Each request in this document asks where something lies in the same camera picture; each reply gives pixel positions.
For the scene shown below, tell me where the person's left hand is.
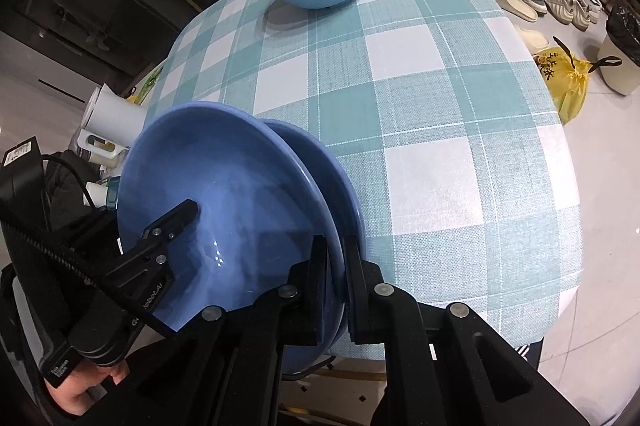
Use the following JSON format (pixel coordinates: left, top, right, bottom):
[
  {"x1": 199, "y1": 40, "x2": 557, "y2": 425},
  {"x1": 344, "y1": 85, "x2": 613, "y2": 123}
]
[{"x1": 42, "y1": 356, "x2": 132, "y2": 417}]

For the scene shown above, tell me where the black cable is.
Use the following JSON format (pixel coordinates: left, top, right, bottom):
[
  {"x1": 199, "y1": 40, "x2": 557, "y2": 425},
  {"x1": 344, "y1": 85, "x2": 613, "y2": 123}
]
[{"x1": 0, "y1": 217, "x2": 177, "y2": 338}]

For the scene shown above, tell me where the teal white container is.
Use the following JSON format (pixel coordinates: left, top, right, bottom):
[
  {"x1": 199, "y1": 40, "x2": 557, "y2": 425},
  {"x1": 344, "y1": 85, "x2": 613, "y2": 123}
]
[{"x1": 86, "y1": 182, "x2": 120, "y2": 210}]

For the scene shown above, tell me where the beige slipper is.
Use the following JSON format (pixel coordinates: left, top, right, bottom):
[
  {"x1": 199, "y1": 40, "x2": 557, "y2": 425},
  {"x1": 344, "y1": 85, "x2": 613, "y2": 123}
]
[
  {"x1": 489, "y1": 0, "x2": 539, "y2": 23},
  {"x1": 515, "y1": 25, "x2": 557, "y2": 57}
]

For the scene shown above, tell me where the green packet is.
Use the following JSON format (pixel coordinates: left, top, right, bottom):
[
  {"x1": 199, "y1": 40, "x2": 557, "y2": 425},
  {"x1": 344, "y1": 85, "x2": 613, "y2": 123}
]
[{"x1": 140, "y1": 66, "x2": 166, "y2": 100}]

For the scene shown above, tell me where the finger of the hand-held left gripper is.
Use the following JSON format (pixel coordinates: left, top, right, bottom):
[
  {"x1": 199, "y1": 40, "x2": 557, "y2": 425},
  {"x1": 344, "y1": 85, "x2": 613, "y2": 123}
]
[
  {"x1": 70, "y1": 210, "x2": 122, "y2": 257},
  {"x1": 107, "y1": 199, "x2": 198, "y2": 292}
]

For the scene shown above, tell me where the white cabinet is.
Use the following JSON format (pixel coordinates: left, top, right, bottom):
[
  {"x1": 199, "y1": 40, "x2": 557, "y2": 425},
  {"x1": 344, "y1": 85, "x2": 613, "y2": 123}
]
[{"x1": 0, "y1": 31, "x2": 108, "y2": 147}]

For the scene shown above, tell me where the yellow plastic bag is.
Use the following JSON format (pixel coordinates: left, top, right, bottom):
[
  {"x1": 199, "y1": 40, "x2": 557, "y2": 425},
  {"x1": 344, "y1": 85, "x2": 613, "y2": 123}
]
[{"x1": 534, "y1": 37, "x2": 591, "y2": 126}]

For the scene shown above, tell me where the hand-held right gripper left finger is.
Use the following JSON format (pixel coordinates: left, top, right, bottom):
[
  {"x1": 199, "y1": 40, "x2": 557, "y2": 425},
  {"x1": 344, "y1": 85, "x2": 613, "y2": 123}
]
[{"x1": 107, "y1": 235, "x2": 333, "y2": 426}]

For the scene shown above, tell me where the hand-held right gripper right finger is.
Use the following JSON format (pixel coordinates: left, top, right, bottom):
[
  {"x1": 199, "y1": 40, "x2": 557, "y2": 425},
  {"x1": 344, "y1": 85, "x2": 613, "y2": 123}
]
[{"x1": 342, "y1": 235, "x2": 591, "y2": 426}]

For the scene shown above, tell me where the cream bin with black bag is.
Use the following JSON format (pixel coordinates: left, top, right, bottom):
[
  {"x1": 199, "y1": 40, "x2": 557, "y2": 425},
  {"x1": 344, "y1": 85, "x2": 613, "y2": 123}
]
[{"x1": 596, "y1": 4, "x2": 640, "y2": 97}]

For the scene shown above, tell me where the white electric kettle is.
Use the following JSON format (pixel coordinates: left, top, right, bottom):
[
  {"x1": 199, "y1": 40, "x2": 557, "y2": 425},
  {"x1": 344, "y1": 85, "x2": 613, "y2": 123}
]
[{"x1": 75, "y1": 82, "x2": 148, "y2": 167}]

